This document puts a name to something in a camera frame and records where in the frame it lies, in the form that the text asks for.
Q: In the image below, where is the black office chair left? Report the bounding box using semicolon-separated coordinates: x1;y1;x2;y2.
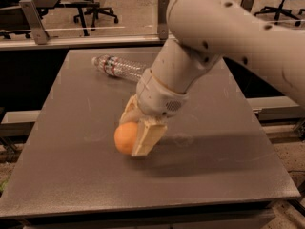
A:
84;0;119;31

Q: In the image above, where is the grey table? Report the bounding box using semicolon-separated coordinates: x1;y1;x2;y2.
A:
0;44;301;221

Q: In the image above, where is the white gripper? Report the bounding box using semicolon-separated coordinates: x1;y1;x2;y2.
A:
119;69;189;156

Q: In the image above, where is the middle metal bracket post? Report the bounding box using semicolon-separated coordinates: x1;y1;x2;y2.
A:
157;0;170;40

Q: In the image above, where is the left metal bracket post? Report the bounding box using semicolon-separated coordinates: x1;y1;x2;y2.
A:
19;0;49;45

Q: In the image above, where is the orange fruit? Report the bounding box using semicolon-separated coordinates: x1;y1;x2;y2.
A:
114;122;138;155

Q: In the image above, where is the metal rail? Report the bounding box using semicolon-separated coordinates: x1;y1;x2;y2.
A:
0;35;165;51

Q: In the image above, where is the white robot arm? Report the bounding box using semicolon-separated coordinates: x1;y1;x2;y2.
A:
120;0;305;156

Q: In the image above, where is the metal bracket post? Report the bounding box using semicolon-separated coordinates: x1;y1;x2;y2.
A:
19;0;49;45
157;0;170;40
240;0;254;12

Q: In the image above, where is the clear plastic water bottle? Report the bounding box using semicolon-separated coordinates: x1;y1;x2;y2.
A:
91;54;147;82

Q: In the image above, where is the right metal bracket post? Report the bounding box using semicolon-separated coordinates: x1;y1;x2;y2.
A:
240;0;254;12

